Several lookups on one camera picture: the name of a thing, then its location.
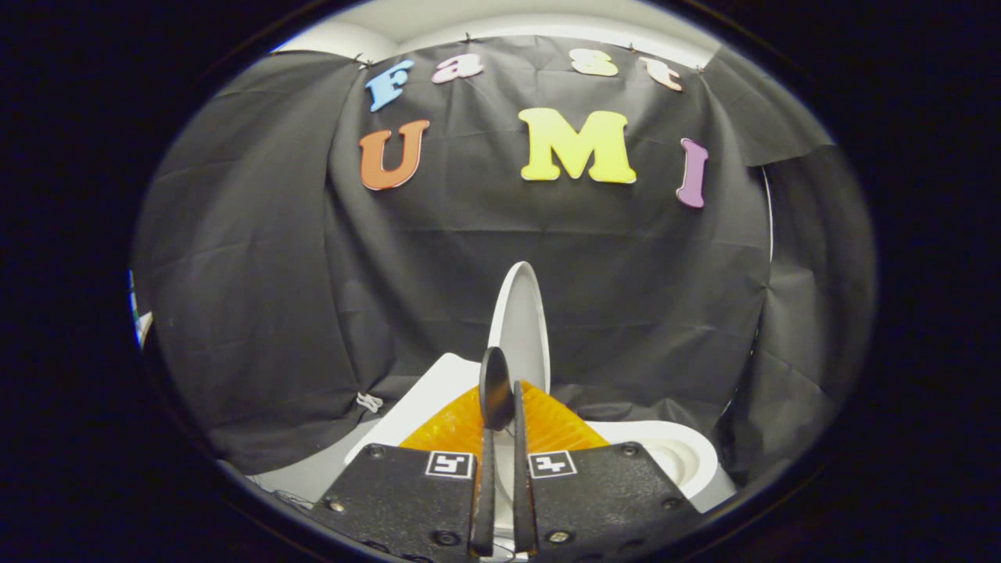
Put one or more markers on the white toilet lid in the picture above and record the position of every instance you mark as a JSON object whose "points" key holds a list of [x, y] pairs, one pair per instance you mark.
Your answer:
{"points": [[522, 328]]}

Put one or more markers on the black backdrop cloth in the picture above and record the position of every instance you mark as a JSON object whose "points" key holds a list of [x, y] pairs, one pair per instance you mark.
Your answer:
{"points": [[469, 258]]}

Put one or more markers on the white toilet seat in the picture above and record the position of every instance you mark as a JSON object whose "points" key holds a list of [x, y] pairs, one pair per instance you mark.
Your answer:
{"points": [[626, 432]]}

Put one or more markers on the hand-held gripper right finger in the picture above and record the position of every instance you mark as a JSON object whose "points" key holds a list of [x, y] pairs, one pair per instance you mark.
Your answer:
{"points": [[602, 500]]}

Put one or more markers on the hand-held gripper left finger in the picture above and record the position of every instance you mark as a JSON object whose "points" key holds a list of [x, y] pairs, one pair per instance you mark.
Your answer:
{"points": [[399, 500]]}

